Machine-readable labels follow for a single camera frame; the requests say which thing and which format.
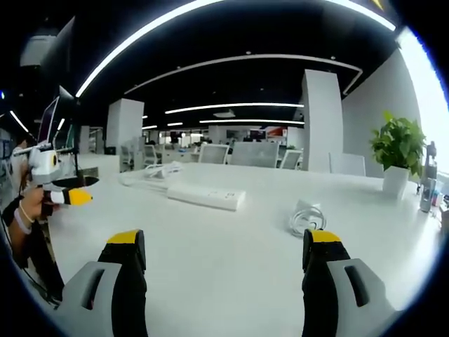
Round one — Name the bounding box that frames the black tripod pole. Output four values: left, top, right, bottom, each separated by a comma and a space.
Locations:
74, 100, 81, 176

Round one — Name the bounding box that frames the long curved ceiling light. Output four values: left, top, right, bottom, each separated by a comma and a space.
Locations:
75, 0, 396, 98

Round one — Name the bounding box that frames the person's left hand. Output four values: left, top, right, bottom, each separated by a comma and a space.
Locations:
22, 188, 60, 218

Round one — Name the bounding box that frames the white charger with cable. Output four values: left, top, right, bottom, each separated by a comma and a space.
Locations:
290, 199, 327, 239

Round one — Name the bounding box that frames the spray bottle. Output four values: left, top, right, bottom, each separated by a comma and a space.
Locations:
419, 141, 439, 213

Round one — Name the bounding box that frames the green potted plant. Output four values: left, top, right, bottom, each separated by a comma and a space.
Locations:
370, 111, 427, 201

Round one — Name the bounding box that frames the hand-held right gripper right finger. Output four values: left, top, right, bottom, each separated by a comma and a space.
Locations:
301, 228, 404, 337

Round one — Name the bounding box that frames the grey mesh office chair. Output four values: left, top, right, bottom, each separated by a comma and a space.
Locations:
280, 149, 303, 171
229, 141, 281, 168
199, 143, 229, 165

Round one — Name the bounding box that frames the white desk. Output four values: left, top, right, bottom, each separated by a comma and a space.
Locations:
48, 161, 446, 337

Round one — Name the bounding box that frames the white office counter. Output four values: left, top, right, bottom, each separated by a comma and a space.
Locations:
75, 154, 122, 173

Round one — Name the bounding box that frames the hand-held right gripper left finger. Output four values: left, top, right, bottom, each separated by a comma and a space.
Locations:
55, 229, 148, 337

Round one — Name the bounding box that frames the white power strip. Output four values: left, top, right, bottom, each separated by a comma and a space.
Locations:
166, 185, 246, 211

